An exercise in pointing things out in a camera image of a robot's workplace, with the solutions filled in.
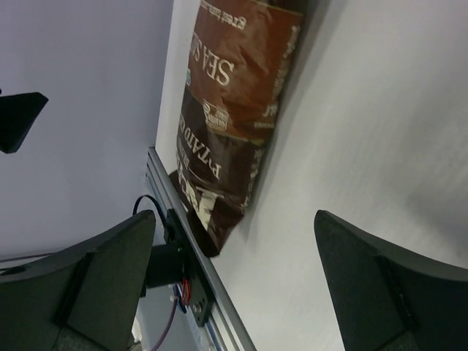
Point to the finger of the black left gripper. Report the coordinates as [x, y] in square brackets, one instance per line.
[18, 113]

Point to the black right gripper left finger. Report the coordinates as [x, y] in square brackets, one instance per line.
[84, 297]

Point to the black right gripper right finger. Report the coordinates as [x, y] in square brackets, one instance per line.
[386, 297]

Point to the brown Kettle sea salt bag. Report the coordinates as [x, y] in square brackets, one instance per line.
[239, 61]

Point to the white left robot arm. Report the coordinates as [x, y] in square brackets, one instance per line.
[168, 264]

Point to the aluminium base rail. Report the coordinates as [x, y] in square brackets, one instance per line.
[214, 321]

